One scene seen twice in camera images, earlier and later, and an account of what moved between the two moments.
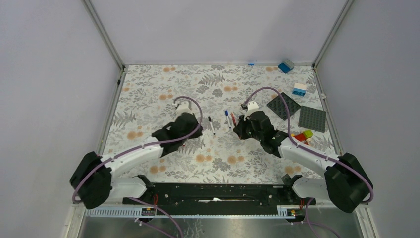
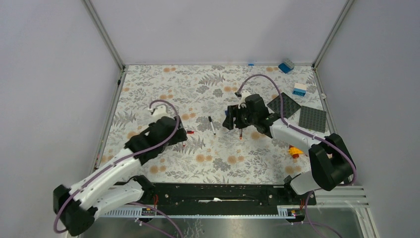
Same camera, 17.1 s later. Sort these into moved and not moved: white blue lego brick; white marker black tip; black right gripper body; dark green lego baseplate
Moved: black right gripper body
Not moved: dark green lego baseplate; white blue lego brick; white marker black tip
